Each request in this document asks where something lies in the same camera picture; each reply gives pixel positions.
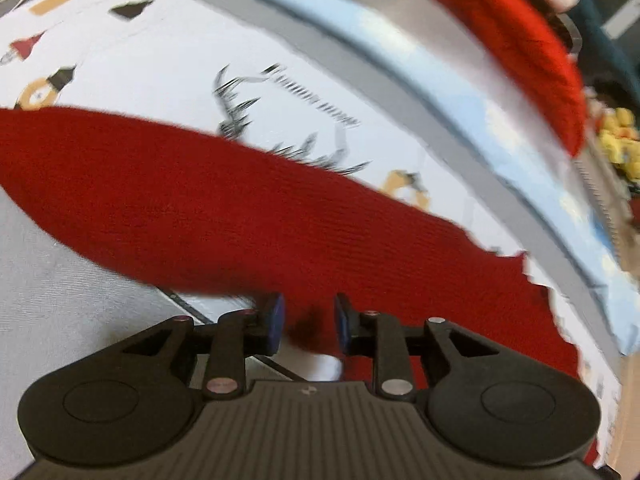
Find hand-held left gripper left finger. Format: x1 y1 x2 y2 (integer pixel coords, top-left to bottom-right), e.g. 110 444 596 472
121 293 286 402

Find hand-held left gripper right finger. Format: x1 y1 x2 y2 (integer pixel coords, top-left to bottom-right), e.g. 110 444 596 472
333 292 502 404

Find red knit pants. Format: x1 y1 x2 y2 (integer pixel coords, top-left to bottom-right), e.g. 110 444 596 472
0 105 601 467

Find printed blanket with blue border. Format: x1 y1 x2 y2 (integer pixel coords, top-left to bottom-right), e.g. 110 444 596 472
0 0 640 463

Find red knit garment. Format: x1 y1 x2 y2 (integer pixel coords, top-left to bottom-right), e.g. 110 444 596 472
399 0 587 157

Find pile of yellow plush toys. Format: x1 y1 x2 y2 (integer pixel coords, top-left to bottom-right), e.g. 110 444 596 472
596 106 640 182

